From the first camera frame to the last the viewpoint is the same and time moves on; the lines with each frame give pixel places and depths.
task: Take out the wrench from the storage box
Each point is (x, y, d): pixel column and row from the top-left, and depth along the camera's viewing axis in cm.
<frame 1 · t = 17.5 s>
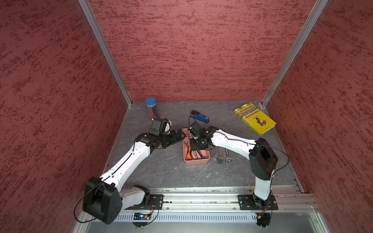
left hand: (179, 141, 80), fingers open
right hand: (194, 149, 87), fingers open
pink storage box: (193, 157, 91), on the table
large 16mm combination wrench: (202, 157, 91), on the table
blue stapler: (195, 114, 112), point 3 cm above the table
yellow book: (255, 118, 109), point 4 cm above the table
blue capped clear tube: (150, 103, 97), point 20 cm above the table

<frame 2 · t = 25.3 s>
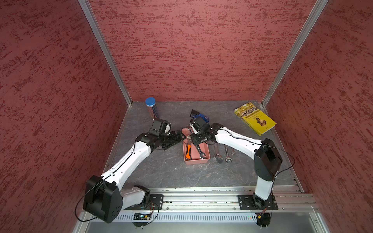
left hand: (179, 143, 80), fingers open
right hand: (195, 141, 87), fingers closed
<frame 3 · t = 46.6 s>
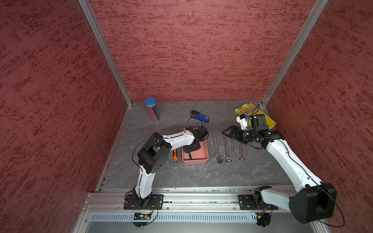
left hand: (191, 150, 93), fingers open
right hand: (227, 137, 78), fingers open
small silver wrench: (241, 155, 94), on the table
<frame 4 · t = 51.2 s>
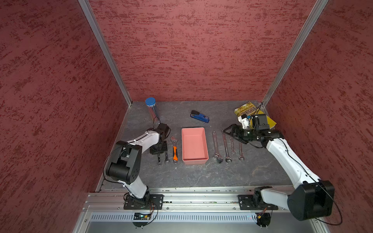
left hand: (158, 154, 90), fingers closed
right hand: (227, 136, 79), fingers open
